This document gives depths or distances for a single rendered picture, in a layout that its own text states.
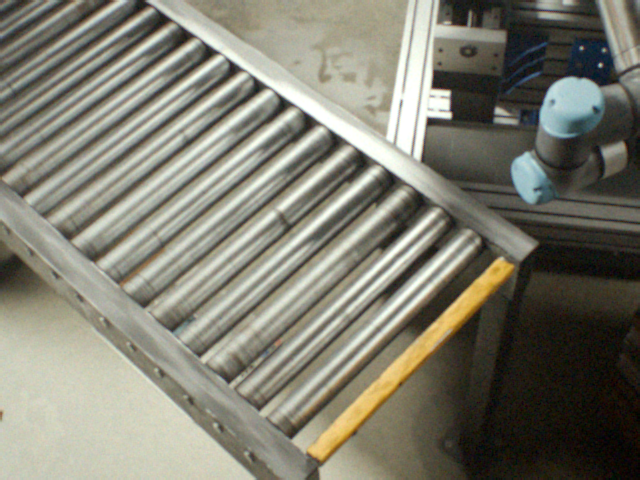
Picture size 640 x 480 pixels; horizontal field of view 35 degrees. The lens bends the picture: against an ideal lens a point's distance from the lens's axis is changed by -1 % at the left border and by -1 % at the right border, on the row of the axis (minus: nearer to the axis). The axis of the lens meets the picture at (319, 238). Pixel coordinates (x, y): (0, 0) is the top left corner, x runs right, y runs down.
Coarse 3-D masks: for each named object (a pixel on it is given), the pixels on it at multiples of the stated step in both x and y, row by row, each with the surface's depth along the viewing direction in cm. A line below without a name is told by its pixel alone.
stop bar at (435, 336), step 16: (496, 272) 153; (512, 272) 154; (480, 288) 152; (496, 288) 153; (464, 304) 150; (480, 304) 151; (448, 320) 149; (464, 320) 150; (432, 336) 148; (448, 336) 148; (416, 352) 146; (432, 352) 147; (400, 368) 145; (416, 368) 145; (384, 384) 144; (400, 384) 144; (368, 400) 142; (384, 400) 143; (352, 416) 141; (368, 416) 141; (336, 432) 140; (352, 432) 140; (320, 448) 139; (336, 448) 139; (320, 464) 138
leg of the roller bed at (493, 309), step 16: (496, 304) 171; (512, 304) 170; (480, 320) 179; (496, 320) 174; (512, 320) 176; (480, 336) 183; (496, 336) 178; (512, 336) 183; (480, 352) 187; (496, 352) 182; (480, 368) 191; (496, 368) 188; (480, 384) 196; (496, 384) 196; (480, 400) 201; (496, 400) 204; (464, 416) 212; (480, 416) 206; (464, 432) 217; (480, 432) 211; (480, 448) 220
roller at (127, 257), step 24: (288, 120) 175; (264, 144) 173; (288, 144) 176; (216, 168) 170; (240, 168) 170; (192, 192) 167; (216, 192) 168; (168, 216) 165; (192, 216) 166; (144, 240) 162; (168, 240) 165; (96, 264) 161; (120, 264) 160
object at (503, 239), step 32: (160, 0) 194; (192, 32) 188; (224, 32) 188; (256, 64) 183; (288, 96) 178; (320, 96) 178; (352, 128) 173; (384, 160) 169; (416, 160) 169; (416, 192) 166; (448, 192) 165; (480, 224) 161; (480, 256) 164; (512, 256) 157; (512, 288) 163
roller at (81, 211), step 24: (240, 72) 182; (216, 96) 179; (240, 96) 181; (192, 120) 176; (216, 120) 179; (144, 144) 174; (168, 144) 174; (120, 168) 171; (144, 168) 172; (96, 192) 168; (120, 192) 170; (72, 216) 166; (96, 216) 169
